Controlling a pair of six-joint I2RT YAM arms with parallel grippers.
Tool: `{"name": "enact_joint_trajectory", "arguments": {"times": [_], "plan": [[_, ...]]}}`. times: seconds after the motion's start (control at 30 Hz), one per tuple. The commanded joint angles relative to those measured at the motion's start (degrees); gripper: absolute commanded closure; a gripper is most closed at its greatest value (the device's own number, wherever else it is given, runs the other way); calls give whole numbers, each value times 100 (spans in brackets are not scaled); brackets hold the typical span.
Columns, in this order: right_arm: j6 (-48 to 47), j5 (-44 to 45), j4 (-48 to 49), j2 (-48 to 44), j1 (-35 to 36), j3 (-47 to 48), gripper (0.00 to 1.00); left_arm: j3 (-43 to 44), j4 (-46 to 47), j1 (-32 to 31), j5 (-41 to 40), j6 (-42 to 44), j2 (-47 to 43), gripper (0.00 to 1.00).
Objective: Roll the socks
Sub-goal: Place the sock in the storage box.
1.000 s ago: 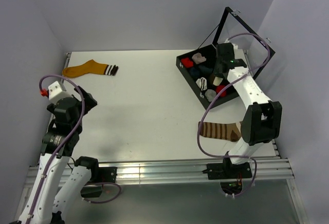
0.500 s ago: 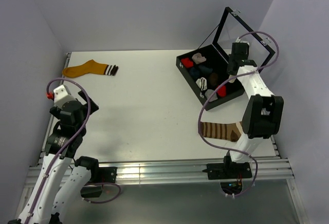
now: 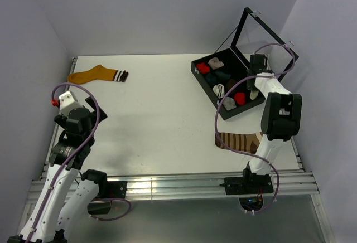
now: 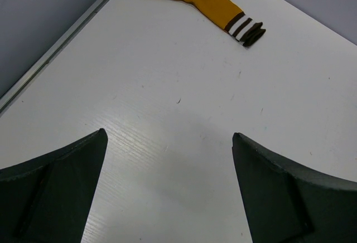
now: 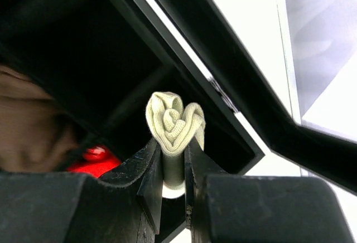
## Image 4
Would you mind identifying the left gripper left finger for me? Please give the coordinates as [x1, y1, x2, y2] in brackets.
[1, 128, 108, 242]

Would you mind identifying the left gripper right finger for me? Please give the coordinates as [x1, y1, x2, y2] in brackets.
[232, 133, 356, 242]

